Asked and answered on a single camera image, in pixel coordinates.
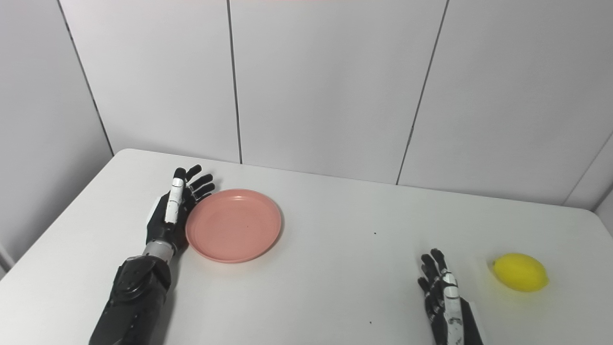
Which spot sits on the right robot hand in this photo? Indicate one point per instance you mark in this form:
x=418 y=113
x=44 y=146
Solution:
x=445 y=306

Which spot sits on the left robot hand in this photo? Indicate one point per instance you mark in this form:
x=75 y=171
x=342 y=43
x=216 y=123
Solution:
x=173 y=213

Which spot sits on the pink round plate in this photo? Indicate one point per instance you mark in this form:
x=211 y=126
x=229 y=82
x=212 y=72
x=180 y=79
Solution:
x=233 y=225

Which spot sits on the yellow lemon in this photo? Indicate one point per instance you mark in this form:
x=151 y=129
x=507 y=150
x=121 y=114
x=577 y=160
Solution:
x=520 y=272

